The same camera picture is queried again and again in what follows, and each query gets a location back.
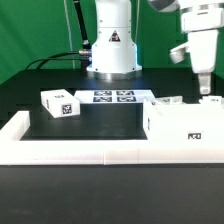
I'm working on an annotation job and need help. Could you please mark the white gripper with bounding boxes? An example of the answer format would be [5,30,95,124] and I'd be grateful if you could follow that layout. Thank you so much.
[170,29,219,95]

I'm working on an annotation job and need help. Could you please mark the white cabinet door panel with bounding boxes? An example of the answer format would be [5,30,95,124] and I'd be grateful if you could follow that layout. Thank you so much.
[199,95,224,104]
[154,96,183,105]

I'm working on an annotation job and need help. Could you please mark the white cabinet body box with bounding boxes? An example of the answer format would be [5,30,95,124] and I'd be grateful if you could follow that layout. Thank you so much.
[143,101,224,149]

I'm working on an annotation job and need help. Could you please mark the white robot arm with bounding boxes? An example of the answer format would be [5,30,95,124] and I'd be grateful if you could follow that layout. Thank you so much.
[87,0,224,95]

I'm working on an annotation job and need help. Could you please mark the small white cabinet top block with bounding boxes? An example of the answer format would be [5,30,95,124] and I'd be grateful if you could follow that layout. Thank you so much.
[41,89,80,118]

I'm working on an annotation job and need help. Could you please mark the white base marker sheet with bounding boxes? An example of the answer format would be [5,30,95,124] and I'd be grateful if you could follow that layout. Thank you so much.
[74,90,155,104]

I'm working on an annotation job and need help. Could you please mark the black corrugated cable hose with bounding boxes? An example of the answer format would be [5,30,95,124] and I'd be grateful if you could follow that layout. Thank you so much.
[72,0,92,52]

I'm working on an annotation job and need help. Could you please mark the black table cables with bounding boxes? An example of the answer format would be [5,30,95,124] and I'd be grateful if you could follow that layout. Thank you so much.
[25,49,93,71]

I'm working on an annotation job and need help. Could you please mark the white U-shaped obstacle frame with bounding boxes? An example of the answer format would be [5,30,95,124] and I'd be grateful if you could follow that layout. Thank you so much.
[0,111,224,165]

